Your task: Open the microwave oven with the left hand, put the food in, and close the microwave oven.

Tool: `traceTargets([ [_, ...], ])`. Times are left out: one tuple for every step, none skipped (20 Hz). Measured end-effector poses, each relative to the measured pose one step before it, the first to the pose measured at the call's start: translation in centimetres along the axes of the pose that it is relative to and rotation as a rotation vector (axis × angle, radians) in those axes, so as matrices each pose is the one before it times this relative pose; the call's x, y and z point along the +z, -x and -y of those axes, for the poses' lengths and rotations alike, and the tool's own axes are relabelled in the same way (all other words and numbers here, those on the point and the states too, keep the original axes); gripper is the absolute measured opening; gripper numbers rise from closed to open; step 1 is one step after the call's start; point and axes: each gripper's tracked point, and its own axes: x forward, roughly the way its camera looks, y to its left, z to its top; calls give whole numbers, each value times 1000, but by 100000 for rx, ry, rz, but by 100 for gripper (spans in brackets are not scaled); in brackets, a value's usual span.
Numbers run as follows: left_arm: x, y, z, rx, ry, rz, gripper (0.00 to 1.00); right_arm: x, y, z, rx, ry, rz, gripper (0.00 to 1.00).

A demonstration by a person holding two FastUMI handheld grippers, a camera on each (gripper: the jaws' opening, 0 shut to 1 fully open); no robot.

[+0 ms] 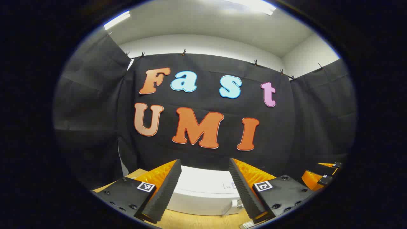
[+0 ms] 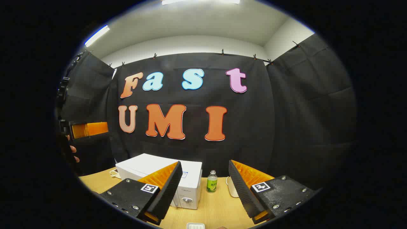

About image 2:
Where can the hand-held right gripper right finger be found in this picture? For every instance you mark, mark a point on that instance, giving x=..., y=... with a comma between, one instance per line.
x=241, y=190

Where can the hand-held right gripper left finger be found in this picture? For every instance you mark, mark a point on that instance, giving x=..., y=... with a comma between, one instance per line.
x=170, y=190

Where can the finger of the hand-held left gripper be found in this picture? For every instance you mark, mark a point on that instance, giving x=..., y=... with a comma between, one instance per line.
x=90, y=129

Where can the white microwave oven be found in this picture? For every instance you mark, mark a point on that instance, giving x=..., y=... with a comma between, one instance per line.
x=190, y=178

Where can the white toaster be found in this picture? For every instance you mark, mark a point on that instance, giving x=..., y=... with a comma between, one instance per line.
x=232, y=189

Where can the green label drink bottle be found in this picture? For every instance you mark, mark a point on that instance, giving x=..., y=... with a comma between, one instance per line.
x=212, y=184

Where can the white plastic tray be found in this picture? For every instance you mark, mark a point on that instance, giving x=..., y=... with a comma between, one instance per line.
x=195, y=226

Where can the ceiling light strip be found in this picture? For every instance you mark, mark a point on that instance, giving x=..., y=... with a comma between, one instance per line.
x=96, y=36
x=200, y=1

